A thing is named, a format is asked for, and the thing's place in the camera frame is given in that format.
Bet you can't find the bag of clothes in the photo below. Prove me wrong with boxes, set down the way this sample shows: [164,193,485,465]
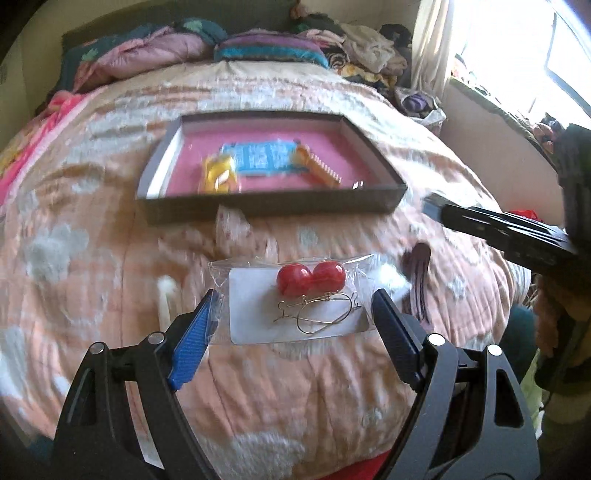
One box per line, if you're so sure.
[394,88,447,128]

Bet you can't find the dark headboard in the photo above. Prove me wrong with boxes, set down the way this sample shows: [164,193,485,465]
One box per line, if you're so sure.
[61,0,296,51]

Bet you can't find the pink floral blanket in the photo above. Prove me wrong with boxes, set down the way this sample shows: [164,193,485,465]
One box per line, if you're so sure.
[0,90,81,204]

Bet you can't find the cream curtain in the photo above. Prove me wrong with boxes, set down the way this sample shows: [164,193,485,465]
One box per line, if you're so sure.
[413,0,467,112]

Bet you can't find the bagged red ball earrings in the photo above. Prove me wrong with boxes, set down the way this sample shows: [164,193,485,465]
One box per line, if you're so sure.
[208,253,384,346]

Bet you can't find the window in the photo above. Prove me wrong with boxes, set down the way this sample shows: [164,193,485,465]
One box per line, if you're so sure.
[455,0,591,127]

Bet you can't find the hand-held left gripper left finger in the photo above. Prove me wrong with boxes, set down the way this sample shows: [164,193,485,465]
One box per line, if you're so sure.
[54,288,222,480]

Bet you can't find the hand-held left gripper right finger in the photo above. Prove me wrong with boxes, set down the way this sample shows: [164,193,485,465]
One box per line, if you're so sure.
[370,288,541,480]

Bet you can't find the brown hair clip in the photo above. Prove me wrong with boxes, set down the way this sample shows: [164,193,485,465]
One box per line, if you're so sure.
[401,243,432,324]

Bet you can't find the pink quilt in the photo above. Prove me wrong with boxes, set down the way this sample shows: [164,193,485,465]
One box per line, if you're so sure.
[74,32,214,90]

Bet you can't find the orange hair comb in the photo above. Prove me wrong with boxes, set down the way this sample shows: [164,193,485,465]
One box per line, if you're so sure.
[291,144,343,186]

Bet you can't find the striped purple teal pillow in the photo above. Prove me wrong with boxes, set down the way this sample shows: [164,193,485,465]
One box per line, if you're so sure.
[213,34,329,69]

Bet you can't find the cream wardrobe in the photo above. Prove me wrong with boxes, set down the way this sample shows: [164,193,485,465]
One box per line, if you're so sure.
[0,28,35,139]

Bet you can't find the dark teal leaf blanket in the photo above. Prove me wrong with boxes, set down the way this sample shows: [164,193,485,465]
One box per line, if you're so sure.
[60,18,228,90]

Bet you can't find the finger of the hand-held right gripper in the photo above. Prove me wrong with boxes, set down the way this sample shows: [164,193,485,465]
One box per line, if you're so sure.
[422,191,580,278]

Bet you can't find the yellow packet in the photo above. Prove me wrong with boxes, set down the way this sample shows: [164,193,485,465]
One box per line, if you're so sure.
[198,154,243,195]

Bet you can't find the pile of clothes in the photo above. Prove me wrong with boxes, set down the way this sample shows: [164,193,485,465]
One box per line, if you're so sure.
[291,4,414,88]

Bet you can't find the shallow dark box pink lining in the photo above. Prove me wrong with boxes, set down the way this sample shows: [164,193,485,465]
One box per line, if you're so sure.
[135,111,408,226]

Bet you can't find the blue printed card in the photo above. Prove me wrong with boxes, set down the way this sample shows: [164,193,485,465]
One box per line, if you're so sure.
[218,141,298,177]

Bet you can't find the green cloth on windowsill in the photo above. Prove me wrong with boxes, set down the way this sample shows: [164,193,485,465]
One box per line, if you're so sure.
[450,76,561,160]

